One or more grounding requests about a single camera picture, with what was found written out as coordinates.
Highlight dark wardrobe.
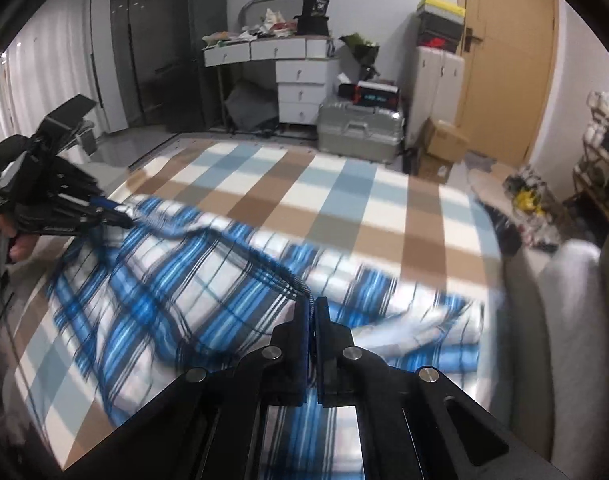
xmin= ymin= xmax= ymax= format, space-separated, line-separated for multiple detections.
xmin=110 ymin=0 xmax=227 ymax=133

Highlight grey pillow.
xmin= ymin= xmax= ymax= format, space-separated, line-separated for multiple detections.
xmin=537 ymin=240 xmax=609 ymax=479

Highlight silver aluminium suitcase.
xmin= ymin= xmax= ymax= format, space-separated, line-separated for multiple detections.
xmin=317 ymin=99 xmax=405 ymax=164

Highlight white drawer desk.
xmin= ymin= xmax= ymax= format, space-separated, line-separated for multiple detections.
xmin=202 ymin=36 xmax=339 ymax=126

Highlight shoes on floor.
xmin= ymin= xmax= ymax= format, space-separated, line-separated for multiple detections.
xmin=503 ymin=165 xmax=562 ymax=252

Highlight blue white plaid shirt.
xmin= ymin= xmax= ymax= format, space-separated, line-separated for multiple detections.
xmin=45 ymin=197 xmax=488 ymax=466

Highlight black red box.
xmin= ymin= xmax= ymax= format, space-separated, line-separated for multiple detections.
xmin=338 ymin=80 xmax=400 ymax=110

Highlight cardboard box on floor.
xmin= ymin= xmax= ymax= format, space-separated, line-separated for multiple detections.
xmin=417 ymin=118 xmax=469 ymax=184

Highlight wooden shoe rack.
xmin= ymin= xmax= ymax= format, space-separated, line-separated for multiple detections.
xmin=571 ymin=91 xmax=609 ymax=221

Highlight stack of shoe boxes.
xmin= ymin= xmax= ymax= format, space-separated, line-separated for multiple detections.
xmin=416 ymin=0 xmax=466 ymax=53

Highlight person left hand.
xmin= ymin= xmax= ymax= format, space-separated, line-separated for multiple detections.
xmin=0 ymin=214 xmax=40 ymax=262

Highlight checked bed sheet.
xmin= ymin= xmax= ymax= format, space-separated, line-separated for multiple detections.
xmin=9 ymin=141 xmax=511 ymax=470

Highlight wooden door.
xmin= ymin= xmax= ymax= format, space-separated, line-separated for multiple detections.
xmin=457 ymin=0 xmax=559 ymax=168

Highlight green flower bouquet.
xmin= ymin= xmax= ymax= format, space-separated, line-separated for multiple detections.
xmin=339 ymin=32 xmax=379 ymax=81

